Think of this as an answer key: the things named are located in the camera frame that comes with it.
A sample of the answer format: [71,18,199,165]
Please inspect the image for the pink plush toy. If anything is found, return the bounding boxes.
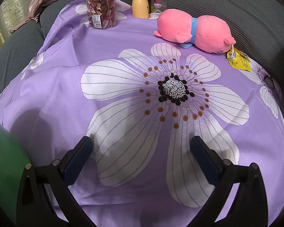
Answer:
[153,9,236,55]

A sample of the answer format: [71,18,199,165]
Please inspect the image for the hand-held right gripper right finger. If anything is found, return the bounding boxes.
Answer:
[187,136,268,227]

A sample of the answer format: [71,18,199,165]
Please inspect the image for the purple floral cloth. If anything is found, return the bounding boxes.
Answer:
[0,0,284,227]

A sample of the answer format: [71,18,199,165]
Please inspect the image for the clear box of dried flowers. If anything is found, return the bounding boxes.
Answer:
[86,0,117,30]

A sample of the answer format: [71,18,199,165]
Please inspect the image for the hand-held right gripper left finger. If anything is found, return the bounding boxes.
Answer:
[16,136,97,227]

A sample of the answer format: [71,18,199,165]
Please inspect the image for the yellow bottle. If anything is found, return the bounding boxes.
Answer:
[132,0,150,19]

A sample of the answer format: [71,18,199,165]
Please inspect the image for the grey sofa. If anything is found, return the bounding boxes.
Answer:
[0,0,284,114]

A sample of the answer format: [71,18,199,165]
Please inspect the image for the shiny pale curtain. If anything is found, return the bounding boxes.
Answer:
[0,0,42,29]

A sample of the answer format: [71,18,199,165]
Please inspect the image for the green bowl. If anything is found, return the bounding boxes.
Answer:
[0,116,32,227]

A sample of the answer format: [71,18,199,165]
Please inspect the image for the small yellow wrapped candy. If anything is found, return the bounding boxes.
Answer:
[226,46,252,72]

